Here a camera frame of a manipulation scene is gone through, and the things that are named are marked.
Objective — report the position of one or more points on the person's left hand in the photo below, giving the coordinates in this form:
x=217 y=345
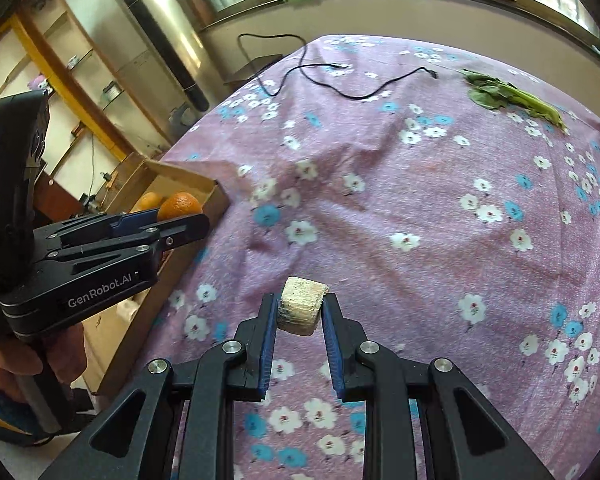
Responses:
x=5 y=366

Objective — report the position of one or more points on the pale yellowish orange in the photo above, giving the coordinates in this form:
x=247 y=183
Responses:
x=147 y=203

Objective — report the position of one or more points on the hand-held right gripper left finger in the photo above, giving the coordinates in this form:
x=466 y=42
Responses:
x=267 y=345

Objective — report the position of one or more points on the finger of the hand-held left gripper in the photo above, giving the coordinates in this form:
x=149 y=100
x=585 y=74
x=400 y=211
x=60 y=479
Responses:
x=180 y=232
x=137 y=221

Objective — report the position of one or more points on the wooden wall shelf cabinet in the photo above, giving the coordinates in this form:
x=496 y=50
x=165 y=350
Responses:
x=60 y=15

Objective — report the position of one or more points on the purple floral tablecloth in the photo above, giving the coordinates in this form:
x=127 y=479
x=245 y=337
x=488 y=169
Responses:
x=430 y=185

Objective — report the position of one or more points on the dark wooden stool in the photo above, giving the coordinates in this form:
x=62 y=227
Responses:
x=250 y=72

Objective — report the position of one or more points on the pink purple object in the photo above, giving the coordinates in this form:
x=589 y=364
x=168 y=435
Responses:
x=40 y=83

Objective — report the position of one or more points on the grey floor appliance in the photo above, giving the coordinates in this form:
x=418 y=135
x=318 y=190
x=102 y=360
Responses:
x=182 y=117

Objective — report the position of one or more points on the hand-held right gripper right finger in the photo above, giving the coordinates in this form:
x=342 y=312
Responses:
x=332 y=345

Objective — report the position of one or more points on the small white green box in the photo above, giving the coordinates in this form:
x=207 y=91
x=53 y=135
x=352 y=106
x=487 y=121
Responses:
x=112 y=91

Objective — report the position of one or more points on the shallow cardboard box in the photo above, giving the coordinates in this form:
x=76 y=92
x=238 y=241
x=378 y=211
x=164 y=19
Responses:
x=180 y=172

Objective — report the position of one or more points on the wooden low counter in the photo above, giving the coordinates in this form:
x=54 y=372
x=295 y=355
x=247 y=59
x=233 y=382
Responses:
x=125 y=175

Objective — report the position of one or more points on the bright orange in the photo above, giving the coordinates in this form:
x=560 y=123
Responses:
x=179 y=205

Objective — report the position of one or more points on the green leafy vegetable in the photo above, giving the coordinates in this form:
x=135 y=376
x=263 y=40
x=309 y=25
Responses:
x=490 y=92

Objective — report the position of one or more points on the golden tower air conditioner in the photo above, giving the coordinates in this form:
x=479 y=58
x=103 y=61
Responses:
x=155 y=20

